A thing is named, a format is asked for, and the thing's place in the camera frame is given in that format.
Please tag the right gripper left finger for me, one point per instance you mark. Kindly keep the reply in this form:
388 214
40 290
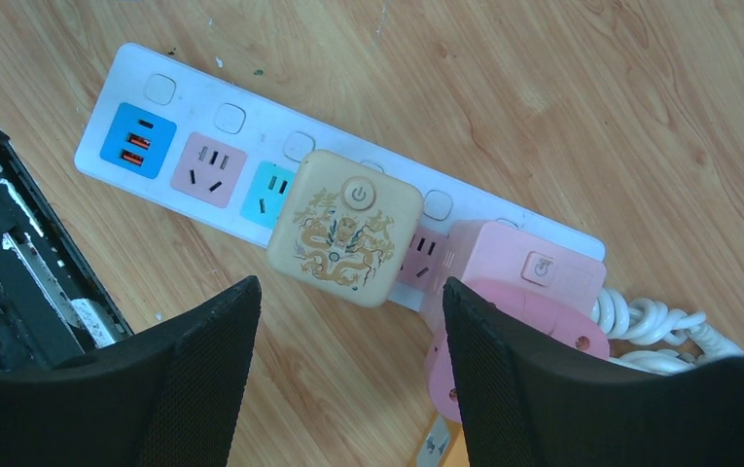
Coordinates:
168 396

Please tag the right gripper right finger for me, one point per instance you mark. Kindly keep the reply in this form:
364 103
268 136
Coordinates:
528 400

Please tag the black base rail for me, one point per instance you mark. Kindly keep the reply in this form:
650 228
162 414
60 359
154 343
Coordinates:
52 305

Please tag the orange power strip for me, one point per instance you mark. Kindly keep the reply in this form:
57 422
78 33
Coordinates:
442 445

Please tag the white long power strip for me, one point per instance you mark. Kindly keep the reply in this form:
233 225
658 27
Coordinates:
227 157

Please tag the light pink cube plug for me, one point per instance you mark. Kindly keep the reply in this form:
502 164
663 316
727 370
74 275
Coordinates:
489 253

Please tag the beige cube plug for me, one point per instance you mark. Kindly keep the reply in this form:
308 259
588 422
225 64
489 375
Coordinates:
345 228

